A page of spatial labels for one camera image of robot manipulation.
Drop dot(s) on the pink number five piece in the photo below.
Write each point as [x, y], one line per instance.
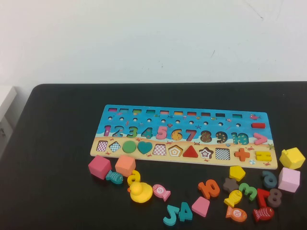
[165, 134]

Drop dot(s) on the green number three piece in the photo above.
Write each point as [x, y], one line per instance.
[251, 192]

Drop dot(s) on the teal number four piece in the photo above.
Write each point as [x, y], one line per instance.
[184, 216]

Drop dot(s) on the yellow equals sign piece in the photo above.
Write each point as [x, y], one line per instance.
[263, 155]

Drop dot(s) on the yellow rubber duck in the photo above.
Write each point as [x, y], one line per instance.
[140, 192]

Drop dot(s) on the red triangle piece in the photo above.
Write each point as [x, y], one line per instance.
[191, 153]

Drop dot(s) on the red minus sign piece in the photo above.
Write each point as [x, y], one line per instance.
[258, 125]

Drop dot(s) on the teal heart piece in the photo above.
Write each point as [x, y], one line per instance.
[145, 147]

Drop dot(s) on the yellow number six piece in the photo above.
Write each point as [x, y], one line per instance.
[131, 179]

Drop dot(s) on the brown star piece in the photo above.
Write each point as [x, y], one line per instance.
[229, 185]

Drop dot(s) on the yellow pentagon piece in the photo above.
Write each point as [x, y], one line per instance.
[237, 173]

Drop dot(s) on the brown number eight piece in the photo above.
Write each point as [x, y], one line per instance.
[274, 197]

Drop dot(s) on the orange number ten piece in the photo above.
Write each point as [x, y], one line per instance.
[203, 188]

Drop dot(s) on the light pink wooden cube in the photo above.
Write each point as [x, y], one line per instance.
[289, 179]

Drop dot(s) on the pink greater-than sign piece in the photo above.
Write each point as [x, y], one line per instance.
[262, 139]

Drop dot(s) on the magenta wooden cube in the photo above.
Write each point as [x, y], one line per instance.
[99, 166]

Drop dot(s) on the grey-blue number nine piece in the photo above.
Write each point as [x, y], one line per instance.
[264, 180]

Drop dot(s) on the yellow notched wooden cube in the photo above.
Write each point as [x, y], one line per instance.
[292, 158]

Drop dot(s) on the pink trapezoid piece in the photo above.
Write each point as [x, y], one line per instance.
[201, 206]

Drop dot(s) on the colourful wooden puzzle board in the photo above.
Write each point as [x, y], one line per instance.
[156, 119]

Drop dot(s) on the orange wooden cube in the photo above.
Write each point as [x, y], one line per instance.
[125, 165]

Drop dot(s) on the orange plus sign piece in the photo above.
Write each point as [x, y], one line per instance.
[242, 154]

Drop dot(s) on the red wooden fish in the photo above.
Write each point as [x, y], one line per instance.
[263, 214]

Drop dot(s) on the pink fish marked five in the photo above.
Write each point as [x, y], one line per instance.
[160, 191]

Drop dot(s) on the green circle piece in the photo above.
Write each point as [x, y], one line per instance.
[129, 146]

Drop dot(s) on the yellow striped wooden fish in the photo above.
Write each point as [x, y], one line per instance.
[233, 197]

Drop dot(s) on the teal striped wooden fish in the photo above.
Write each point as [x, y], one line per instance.
[115, 177]

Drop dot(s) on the red number seven piece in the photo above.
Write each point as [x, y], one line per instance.
[261, 200]

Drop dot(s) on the orange fish marked ten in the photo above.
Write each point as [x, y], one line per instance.
[236, 213]

